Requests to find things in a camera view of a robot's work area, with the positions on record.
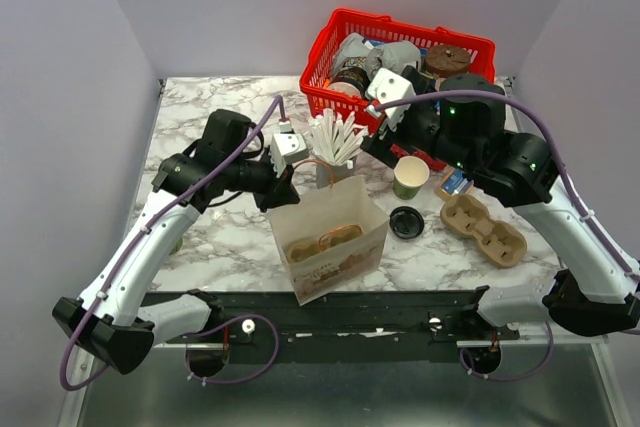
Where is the grey straw holder cup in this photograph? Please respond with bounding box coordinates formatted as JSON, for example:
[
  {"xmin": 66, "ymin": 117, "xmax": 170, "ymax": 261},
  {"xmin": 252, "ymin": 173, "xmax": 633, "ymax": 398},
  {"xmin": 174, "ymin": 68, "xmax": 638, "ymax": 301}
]
[{"xmin": 315, "ymin": 158, "xmax": 356, "ymax": 189}]

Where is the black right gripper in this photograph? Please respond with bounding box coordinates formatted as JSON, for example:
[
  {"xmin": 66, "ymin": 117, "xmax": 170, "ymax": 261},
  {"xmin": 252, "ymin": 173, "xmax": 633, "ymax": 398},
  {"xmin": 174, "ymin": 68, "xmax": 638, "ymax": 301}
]
[{"xmin": 359, "ymin": 63, "xmax": 477, "ymax": 175}]

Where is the black mounting base rail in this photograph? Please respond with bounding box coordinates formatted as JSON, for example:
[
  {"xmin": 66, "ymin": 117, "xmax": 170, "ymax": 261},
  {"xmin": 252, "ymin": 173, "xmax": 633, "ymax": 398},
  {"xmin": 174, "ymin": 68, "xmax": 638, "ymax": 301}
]
[{"xmin": 139, "ymin": 286, "xmax": 521, "ymax": 366}]

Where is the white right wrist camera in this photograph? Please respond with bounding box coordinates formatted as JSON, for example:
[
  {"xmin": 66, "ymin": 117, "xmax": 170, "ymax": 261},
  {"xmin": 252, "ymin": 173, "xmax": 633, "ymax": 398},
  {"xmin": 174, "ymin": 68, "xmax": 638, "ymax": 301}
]
[{"xmin": 366, "ymin": 68, "xmax": 415, "ymax": 131}]

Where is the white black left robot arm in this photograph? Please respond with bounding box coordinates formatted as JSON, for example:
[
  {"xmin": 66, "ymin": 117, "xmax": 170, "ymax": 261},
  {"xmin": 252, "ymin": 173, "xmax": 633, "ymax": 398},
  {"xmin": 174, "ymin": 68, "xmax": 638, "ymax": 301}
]
[{"xmin": 52, "ymin": 109, "xmax": 307, "ymax": 375}]

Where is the grey wrapped bundle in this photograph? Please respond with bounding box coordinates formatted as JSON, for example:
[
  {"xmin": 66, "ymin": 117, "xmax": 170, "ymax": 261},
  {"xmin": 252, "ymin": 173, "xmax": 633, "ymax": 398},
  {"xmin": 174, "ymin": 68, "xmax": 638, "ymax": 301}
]
[{"xmin": 364, "ymin": 40, "xmax": 422, "ymax": 79}]

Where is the green paper coffee cup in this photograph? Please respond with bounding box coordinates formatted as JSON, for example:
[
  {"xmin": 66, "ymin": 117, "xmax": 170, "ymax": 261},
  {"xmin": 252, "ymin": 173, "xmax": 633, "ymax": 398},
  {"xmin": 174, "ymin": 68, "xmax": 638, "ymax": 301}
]
[{"xmin": 169, "ymin": 239, "xmax": 183, "ymax": 255}]

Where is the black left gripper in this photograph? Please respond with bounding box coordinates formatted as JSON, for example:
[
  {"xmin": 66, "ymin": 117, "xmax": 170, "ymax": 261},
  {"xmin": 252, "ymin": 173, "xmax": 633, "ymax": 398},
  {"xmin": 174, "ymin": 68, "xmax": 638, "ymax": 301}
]
[{"xmin": 224, "ymin": 147, "xmax": 302, "ymax": 213}]

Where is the white wrapped straws bundle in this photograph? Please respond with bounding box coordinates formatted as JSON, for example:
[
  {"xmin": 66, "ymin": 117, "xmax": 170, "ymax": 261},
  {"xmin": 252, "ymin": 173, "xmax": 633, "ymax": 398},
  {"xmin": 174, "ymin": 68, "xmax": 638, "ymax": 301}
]
[{"xmin": 305, "ymin": 108, "xmax": 369, "ymax": 166}]

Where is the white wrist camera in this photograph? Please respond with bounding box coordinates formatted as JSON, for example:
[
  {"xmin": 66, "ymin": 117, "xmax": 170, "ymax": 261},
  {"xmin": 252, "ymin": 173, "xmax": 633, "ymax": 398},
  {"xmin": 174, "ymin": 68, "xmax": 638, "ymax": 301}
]
[
  {"xmin": 366, "ymin": 68, "xmax": 415, "ymax": 131},
  {"xmin": 270, "ymin": 133, "xmax": 309, "ymax": 177}
]

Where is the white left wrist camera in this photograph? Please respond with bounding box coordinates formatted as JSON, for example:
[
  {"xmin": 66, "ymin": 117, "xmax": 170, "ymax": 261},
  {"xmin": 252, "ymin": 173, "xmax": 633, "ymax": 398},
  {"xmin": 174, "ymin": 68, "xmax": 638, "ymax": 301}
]
[{"xmin": 270, "ymin": 133, "xmax": 309, "ymax": 177}]

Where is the dark printed paper cup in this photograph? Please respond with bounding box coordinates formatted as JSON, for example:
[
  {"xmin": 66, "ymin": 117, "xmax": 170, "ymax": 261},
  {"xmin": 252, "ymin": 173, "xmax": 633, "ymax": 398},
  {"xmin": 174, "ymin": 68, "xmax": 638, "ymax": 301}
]
[{"xmin": 327, "ymin": 57, "xmax": 370, "ymax": 98}]

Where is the brown cardboard cup carrier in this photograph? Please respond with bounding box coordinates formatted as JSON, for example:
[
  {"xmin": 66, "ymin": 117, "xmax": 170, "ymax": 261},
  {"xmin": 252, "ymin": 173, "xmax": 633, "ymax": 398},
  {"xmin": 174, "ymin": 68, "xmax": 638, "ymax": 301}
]
[{"xmin": 440, "ymin": 194, "xmax": 528, "ymax": 269}]

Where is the blue yellow card packet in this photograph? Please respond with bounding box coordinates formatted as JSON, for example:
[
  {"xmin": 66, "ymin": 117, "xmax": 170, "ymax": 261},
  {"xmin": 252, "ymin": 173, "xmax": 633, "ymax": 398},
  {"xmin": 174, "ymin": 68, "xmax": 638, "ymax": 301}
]
[{"xmin": 434, "ymin": 169, "xmax": 474, "ymax": 200}]

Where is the cream printed paper bag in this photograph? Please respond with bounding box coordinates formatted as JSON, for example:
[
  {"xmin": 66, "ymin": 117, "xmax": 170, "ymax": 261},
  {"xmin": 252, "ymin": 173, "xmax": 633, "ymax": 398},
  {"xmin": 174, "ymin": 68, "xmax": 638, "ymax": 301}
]
[{"xmin": 267, "ymin": 160, "xmax": 389, "ymax": 306}]

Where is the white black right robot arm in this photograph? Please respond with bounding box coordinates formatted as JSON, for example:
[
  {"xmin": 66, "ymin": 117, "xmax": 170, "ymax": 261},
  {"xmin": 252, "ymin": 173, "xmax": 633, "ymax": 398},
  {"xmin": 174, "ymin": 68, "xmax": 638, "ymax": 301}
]
[{"xmin": 362, "ymin": 69, "xmax": 639, "ymax": 339}]

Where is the red plastic shopping basket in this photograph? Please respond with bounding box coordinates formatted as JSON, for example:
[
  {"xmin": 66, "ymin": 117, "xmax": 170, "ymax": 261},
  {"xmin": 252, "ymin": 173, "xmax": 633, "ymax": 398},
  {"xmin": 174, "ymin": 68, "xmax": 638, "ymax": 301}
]
[{"xmin": 298, "ymin": 7, "xmax": 497, "ymax": 171}]

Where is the brown lidded white tub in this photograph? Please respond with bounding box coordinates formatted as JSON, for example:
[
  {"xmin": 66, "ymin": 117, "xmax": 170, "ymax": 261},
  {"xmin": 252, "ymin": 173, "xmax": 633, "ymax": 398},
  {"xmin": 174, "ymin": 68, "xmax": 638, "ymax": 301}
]
[{"xmin": 424, "ymin": 44, "xmax": 471, "ymax": 78}]

